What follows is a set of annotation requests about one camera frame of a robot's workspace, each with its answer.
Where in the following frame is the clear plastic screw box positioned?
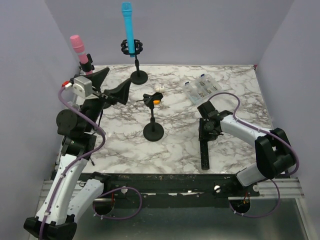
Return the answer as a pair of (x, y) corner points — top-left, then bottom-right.
(182, 74), (222, 105)

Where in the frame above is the black speckled microphone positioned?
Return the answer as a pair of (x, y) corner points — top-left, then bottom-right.
(198, 118), (210, 170)

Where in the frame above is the white earbud case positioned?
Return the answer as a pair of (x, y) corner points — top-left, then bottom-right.
(154, 85), (165, 93)

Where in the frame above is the black front mounting rail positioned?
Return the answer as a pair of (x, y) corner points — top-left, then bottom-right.
(76, 172), (260, 209)

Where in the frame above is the black clip stand for pink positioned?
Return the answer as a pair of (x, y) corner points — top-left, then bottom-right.
(78, 53), (95, 75)

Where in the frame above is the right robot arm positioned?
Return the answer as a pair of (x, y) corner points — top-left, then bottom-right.
(197, 101), (298, 196)

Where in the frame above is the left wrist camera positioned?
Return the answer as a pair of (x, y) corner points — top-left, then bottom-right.
(62, 75), (93, 99)

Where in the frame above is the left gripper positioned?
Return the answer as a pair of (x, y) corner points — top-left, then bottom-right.
(81, 68), (132, 133)

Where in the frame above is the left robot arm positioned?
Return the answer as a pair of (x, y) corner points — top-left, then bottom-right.
(23, 67), (132, 240)

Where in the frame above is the pink microphone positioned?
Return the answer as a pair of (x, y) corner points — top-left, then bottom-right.
(69, 35), (95, 75)

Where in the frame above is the blue microphone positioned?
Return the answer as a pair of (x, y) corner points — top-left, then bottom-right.
(121, 1), (136, 58)

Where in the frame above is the black round base clip stand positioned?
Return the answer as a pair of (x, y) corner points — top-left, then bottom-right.
(137, 92), (164, 142)

